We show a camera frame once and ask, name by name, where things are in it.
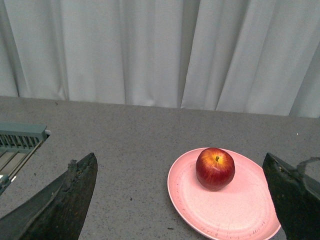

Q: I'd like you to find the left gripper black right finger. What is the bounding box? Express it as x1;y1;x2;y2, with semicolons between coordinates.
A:
262;152;320;240

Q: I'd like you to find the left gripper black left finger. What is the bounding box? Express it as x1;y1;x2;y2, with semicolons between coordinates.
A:
0;153;98;240

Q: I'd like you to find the red apple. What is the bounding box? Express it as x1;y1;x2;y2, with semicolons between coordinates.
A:
195;147;236;191

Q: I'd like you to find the pink plate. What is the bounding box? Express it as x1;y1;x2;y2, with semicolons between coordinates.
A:
167;148;281;240

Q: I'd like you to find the grey-green dish rack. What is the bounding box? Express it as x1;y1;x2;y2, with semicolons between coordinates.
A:
0;121;51;193

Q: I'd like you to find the white curtain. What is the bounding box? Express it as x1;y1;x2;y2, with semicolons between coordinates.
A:
0;0;320;118

